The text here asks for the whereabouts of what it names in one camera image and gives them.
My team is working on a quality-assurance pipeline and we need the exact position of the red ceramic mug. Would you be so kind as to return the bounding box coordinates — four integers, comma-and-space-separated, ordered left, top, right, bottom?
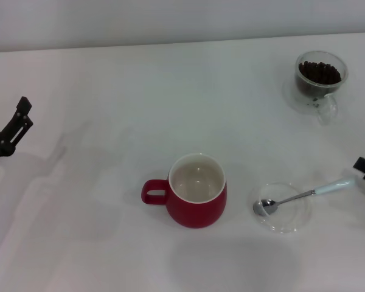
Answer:
141, 153, 228, 229

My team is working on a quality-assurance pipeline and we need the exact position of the pile of coffee beans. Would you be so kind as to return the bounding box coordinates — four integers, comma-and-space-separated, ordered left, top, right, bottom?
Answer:
297, 60, 342, 96

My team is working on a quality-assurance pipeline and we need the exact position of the clear glass dish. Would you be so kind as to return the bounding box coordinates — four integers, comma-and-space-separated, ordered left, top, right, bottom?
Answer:
249, 181, 310, 235

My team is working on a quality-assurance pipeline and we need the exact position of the metal spoon light-blue handle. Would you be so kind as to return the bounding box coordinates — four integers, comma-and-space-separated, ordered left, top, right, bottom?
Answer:
252, 177, 357, 217

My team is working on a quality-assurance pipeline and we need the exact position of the glass cup with handle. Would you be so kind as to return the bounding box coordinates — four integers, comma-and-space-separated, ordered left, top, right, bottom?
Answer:
294, 50, 349, 126

